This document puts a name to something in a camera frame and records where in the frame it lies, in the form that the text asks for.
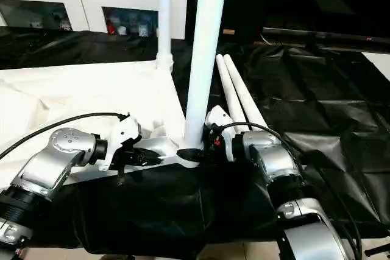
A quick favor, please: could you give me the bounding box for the white plastic table top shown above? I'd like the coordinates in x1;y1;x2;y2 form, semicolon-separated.
0;60;202;188

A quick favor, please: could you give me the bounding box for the white plastic table leg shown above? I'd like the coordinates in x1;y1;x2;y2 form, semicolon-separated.
224;54;266;124
215;54;247;124
155;0;174;74
182;0;230;151

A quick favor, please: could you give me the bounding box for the black mat cloth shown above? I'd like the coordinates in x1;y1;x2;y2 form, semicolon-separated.
0;27;390;256

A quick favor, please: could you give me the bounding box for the white flat board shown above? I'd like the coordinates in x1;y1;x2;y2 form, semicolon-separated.
361;51;390;81

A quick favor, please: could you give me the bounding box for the black tripod leg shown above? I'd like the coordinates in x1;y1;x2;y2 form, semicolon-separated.
365;243;390;257

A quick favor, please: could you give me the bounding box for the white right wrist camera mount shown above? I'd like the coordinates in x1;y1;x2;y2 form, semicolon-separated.
204;105;237;162

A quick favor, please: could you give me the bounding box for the black left wrist camera cable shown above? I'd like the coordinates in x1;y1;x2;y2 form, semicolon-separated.
0;113;130;160

